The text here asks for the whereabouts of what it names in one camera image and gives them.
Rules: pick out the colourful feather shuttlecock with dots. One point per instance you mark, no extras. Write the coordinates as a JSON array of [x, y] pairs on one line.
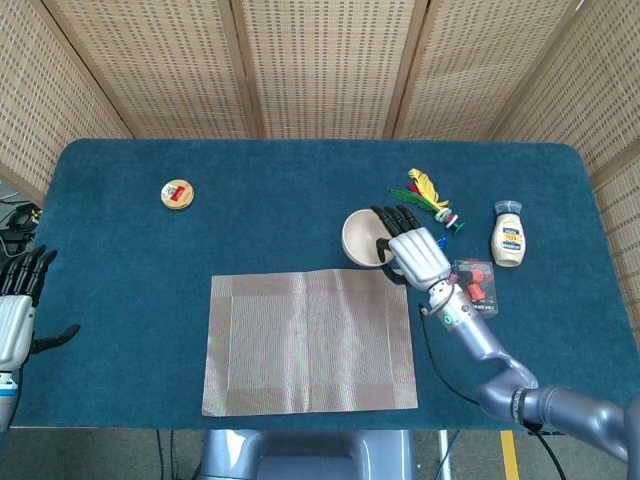
[[426, 190]]

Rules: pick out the white bowl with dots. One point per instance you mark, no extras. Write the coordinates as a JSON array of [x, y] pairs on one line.
[[360, 235]]

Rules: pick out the blue table cloth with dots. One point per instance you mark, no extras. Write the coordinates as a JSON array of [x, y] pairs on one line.
[[250, 225]]

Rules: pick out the white table leg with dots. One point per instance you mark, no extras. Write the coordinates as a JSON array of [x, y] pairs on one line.
[[445, 455]]

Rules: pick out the woven bamboo folding screen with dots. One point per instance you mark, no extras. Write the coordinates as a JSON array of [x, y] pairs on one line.
[[325, 60]]

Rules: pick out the blue-grey robot torso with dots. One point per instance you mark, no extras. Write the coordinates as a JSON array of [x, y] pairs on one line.
[[310, 450]]

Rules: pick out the blue snack packet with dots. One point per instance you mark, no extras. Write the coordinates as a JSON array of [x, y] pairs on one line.
[[442, 243]]

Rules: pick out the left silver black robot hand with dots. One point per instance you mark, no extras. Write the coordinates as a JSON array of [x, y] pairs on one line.
[[15, 320]]

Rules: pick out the clear box with red toys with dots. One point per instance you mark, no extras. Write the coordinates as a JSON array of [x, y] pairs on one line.
[[482, 290]]

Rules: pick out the grey woven placemat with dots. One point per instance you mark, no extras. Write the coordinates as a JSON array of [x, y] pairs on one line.
[[310, 345]]

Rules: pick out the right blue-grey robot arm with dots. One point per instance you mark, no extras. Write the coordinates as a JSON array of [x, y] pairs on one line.
[[500, 350]]

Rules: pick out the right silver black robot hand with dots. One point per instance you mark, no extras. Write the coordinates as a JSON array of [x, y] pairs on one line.
[[417, 255]]

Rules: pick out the mayonnaise squeeze bottle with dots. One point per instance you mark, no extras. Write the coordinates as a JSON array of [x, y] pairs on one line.
[[510, 240]]

